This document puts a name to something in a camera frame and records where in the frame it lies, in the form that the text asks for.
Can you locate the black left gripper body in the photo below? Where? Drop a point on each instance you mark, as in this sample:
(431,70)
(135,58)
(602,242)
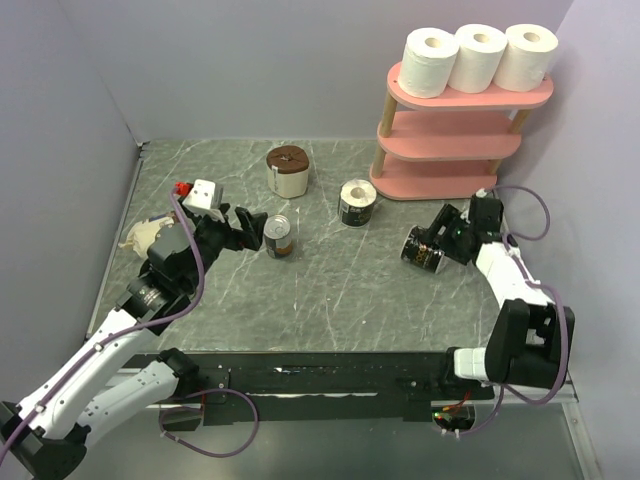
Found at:
(213,235)

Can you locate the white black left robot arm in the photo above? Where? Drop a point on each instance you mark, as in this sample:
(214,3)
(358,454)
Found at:
(50,431)

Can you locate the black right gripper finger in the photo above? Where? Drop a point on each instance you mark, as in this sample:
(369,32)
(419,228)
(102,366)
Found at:
(436,237)
(452,217)

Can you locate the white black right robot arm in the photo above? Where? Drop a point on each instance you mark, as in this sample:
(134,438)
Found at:
(528,350)

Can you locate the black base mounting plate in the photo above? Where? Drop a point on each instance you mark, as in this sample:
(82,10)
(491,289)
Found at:
(299,386)

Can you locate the black paper roll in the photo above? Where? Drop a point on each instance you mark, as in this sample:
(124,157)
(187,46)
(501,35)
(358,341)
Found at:
(357,198)
(417,252)

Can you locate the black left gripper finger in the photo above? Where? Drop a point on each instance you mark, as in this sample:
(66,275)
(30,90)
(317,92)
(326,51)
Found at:
(188,217)
(250,235)

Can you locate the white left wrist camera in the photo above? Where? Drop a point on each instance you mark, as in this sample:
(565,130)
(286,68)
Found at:
(202,197)

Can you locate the white paper towel roll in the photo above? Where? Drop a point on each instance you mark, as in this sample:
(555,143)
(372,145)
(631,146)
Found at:
(481,48)
(526,57)
(428,59)

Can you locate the metal food tin can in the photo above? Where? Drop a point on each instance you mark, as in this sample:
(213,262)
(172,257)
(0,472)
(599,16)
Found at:
(277,236)

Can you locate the pink three-tier wooden shelf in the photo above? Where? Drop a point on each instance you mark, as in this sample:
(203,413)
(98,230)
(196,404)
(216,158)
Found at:
(450,146)

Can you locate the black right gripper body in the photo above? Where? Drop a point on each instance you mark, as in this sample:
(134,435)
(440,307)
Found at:
(459,229)

